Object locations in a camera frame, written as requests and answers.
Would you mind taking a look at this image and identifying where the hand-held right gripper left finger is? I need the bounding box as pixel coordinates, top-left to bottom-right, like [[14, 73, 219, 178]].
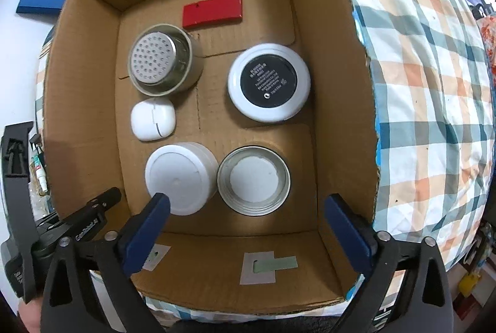
[[41, 193, 172, 333]]

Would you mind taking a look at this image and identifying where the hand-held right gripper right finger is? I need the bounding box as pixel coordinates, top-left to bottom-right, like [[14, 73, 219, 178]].
[[325, 193, 454, 333]]

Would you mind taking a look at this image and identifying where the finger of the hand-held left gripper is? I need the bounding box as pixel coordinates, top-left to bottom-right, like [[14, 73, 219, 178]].
[[58, 187, 122, 243]]

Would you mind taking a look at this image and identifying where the white round jar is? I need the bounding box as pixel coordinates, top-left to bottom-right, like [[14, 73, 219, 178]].
[[144, 142, 220, 217]]

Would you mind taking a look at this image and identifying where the metal lid white liner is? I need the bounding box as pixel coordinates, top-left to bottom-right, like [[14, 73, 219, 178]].
[[217, 146, 291, 217]]

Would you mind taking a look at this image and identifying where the brown cardboard box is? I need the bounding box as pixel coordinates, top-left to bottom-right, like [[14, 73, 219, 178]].
[[41, 0, 383, 313]]

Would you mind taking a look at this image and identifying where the person's left hand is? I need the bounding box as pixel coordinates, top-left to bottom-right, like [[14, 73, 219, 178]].
[[17, 298, 44, 333]]

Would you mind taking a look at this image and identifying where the white tube with green label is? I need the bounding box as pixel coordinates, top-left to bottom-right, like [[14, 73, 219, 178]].
[[36, 160, 50, 194]]

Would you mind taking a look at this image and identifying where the black plastic clip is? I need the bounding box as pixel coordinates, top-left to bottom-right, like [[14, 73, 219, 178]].
[[29, 133, 44, 160]]

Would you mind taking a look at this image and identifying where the white earbud case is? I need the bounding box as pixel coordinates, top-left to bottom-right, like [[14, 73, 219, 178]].
[[131, 97, 176, 142]]

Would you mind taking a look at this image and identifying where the yellow container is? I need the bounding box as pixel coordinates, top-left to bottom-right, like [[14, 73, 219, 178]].
[[459, 272, 480, 297]]

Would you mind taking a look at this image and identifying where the plaid bedsheet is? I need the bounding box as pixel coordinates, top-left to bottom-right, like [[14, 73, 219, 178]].
[[35, 0, 496, 333]]

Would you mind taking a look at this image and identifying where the metal strainer cup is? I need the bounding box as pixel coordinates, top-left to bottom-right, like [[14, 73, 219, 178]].
[[128, 24, 205, 98]]

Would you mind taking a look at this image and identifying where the white round compact black base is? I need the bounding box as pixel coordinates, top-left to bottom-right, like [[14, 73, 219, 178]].
[[227, 43, 312, 123]]

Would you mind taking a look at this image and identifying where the red rectangular box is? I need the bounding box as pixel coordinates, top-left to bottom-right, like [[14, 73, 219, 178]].
[[182, 0, 243, 29]]

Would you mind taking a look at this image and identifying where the orange patterned cloth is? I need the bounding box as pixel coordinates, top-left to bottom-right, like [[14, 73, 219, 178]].
[[480, 16, 496, 67]]

